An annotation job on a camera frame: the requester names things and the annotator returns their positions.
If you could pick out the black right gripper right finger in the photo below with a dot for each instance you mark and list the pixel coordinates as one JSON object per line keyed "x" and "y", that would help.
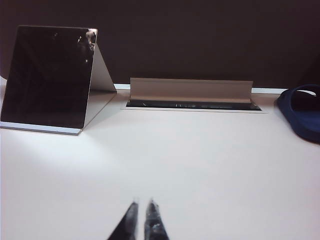
{"x": 153, "y": 222}

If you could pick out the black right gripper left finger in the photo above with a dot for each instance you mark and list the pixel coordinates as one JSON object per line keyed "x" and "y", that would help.
{"x": 128, "y": 222}

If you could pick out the dark blue slipper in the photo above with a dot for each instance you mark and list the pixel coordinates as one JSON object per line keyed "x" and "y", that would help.
{"x": 300, "y": 120}

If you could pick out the long brown desk partition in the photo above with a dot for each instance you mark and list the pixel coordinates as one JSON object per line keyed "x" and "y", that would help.
{"x": 175, "y": 37}

